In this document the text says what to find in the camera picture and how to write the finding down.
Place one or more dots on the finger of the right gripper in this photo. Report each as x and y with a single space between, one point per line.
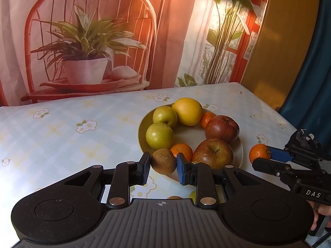
280 155
282 170

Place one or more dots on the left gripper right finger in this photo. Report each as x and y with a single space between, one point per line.
200 176

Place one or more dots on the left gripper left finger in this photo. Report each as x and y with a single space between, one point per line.
124 176

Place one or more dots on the orange mandarin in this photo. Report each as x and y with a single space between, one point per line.
259 151
185 149
206 117

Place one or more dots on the large red apple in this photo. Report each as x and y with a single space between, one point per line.
214 152

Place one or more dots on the brown kiwi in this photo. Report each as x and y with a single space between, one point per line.
163 161

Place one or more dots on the green apple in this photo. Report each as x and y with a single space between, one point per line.
159 135
192 196

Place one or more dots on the yellow orange fruit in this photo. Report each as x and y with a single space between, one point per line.
189 111

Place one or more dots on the green-yellow apple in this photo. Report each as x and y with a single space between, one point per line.
165 115

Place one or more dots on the person's right hand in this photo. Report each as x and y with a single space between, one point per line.
319 210

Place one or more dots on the green apple on table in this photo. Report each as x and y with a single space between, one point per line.
192 196

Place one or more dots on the yellow lemon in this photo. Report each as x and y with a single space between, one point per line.
174 197

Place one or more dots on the cream round plate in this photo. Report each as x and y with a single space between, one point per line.
190 135

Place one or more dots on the teal curtain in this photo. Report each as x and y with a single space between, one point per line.
308 103

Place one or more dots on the floral tablecloth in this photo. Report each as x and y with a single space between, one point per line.
46 142

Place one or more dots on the wooden door panel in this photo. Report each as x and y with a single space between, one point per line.
284 38

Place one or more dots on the printed backdrop curtain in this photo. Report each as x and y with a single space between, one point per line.
57 49

